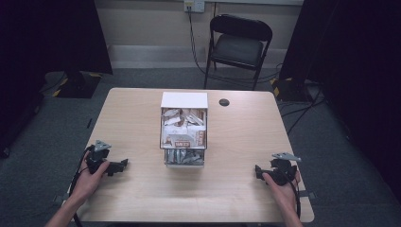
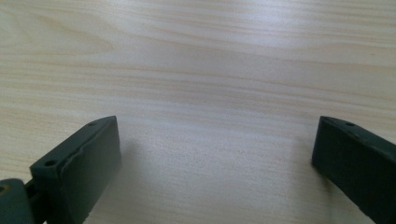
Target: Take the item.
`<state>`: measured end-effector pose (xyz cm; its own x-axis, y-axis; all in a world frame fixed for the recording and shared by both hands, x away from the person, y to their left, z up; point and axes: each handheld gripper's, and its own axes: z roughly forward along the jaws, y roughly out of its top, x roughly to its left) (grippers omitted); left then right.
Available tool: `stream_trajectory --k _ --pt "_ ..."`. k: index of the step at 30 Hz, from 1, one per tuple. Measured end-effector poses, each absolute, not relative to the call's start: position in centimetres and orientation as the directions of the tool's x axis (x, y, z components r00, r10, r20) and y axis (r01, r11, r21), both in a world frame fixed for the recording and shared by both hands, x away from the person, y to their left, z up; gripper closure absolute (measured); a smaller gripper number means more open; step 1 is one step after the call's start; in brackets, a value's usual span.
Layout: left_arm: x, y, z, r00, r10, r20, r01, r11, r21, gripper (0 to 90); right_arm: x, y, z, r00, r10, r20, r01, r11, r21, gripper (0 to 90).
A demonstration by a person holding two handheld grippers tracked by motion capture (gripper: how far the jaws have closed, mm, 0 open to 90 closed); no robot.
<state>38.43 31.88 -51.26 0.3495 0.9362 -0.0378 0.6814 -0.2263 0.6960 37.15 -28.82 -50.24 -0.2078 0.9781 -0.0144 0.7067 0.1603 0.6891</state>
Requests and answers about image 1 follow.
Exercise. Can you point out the large clear drawer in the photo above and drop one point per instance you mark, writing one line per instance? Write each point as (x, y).
(183, 129)

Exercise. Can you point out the person's left hand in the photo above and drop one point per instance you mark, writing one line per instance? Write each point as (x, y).
(88, 183)

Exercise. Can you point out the person's right hand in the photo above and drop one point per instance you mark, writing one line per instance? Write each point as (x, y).
(283, 194)

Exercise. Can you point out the small clear drawer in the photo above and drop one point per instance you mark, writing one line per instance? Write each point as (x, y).
(184, 157)

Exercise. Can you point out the grey table bracket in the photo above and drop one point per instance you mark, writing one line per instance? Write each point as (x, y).
(308, 195)
(59, 198)

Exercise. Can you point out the white drawer cabinet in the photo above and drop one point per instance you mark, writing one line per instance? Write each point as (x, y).
(184, 100)

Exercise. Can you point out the black curtain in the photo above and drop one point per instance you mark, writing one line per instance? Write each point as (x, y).
(346, 47)
(47, 34)

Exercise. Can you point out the pile of silver packets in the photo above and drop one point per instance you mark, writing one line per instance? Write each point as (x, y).
(184, 156)

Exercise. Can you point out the black stand base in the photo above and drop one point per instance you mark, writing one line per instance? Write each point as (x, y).
(78, 84)
(291, 90)

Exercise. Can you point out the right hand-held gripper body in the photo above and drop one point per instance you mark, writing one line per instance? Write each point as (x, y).
(282, 171)

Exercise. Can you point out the small dark floor stick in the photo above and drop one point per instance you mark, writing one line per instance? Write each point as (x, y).
(89, 123)

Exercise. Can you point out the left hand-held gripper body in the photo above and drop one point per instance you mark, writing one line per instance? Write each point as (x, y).
(94, 157)

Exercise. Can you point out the pile of brown white packets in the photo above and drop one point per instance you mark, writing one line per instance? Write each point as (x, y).
(183, 126)

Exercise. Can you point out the black folding chair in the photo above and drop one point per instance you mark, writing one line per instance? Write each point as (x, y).
(238, 47)

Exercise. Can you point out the white wall socket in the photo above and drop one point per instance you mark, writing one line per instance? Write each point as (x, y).
(194, 5)

